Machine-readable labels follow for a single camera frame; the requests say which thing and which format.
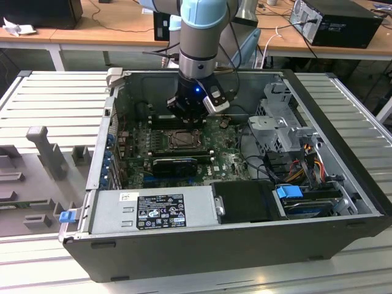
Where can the silver topped CPU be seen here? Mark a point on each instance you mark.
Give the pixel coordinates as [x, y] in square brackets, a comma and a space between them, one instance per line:
[184, 139]

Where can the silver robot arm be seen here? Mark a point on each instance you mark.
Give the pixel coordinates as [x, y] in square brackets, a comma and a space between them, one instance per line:
[199, 39]

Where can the black RAM slot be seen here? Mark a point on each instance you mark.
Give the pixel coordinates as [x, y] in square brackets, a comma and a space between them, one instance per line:
[160, 119]
[180, 151]
[183, 158]
[162, 125]

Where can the CPU socket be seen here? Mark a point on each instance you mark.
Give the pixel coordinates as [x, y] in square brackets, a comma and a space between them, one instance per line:
[168, 146]

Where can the round coin battery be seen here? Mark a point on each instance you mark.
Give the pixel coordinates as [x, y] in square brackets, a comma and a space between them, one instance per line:
[225, 123]

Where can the black graphics card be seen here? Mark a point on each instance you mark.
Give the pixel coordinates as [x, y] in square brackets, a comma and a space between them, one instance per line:
[174, 168]

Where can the green motherboard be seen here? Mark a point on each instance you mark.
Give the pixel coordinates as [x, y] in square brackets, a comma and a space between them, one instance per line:
[226, 162]

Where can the small black computer tower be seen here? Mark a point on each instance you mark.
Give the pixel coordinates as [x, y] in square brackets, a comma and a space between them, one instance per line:
[159, 30]

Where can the grey case latch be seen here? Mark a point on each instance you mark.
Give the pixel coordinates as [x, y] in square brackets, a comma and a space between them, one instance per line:
[114, 75]

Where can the silver drive cage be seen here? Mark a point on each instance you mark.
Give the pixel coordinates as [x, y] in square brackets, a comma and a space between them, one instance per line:
[275, 128]

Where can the wooden desk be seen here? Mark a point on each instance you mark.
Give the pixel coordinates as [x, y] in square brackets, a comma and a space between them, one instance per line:
[107, 33]
[291, 39]

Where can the black plastic shroud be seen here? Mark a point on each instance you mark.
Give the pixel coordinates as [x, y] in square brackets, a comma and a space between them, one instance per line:
[245, 202]

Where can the silver power supply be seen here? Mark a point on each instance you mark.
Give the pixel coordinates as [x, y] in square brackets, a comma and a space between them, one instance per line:
[107, 211]

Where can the blue disk carrier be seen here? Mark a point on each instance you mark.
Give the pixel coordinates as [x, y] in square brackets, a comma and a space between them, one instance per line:
[289, 196]

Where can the black PC case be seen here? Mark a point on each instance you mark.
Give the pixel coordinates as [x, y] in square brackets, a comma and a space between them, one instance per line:
[183, 257]

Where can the hard disk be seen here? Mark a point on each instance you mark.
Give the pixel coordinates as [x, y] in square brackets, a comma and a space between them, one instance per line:
[309, 209]

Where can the blue release latch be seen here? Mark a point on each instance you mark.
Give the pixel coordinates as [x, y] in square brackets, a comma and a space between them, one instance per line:
[67, 217]

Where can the black desktop computer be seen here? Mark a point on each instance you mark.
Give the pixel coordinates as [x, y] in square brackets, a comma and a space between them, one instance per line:
[346, 27]

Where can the large black computer box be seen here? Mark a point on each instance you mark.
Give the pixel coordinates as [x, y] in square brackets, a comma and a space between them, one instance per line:
[39, 12]

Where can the grey parts rack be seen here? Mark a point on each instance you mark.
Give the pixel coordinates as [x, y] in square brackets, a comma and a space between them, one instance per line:
[33, 186]

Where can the white crumpled paper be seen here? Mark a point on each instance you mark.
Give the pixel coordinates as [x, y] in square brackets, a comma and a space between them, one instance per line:
[18, 27]

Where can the green RAM stick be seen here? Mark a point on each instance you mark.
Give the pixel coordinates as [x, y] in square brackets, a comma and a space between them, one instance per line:
[18, 203]

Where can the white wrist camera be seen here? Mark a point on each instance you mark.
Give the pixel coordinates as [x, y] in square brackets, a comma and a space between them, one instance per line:
[217, 102]

